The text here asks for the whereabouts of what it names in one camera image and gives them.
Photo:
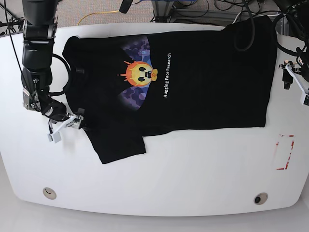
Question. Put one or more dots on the table cable grommet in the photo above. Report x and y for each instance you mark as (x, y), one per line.
(261, 198)
(49, 193)

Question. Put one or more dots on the left table cable grommet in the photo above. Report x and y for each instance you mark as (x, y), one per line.
(49, 193)

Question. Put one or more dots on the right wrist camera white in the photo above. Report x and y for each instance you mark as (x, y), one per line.
(54, 134)

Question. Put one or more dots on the red tape rectangle marking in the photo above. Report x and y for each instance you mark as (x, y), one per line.
(283, 151)

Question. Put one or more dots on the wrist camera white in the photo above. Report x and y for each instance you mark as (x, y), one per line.
(304, 100)
(54, 134)

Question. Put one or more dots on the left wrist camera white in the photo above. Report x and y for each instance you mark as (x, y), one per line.
(304, 100)

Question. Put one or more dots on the black graphic T-shirt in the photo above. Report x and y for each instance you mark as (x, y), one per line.
(173, 89)

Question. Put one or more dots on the right table cable grommet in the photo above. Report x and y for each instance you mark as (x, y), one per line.
(261, 198)

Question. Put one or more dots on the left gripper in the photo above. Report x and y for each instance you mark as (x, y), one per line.
(297, 69)

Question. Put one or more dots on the aluminium frame stand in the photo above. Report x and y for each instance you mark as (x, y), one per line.
(161, 10)

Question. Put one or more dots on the black tripod leg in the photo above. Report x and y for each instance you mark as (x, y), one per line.
(11, 17)

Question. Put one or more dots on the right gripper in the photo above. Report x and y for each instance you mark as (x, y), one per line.
(57, 112)

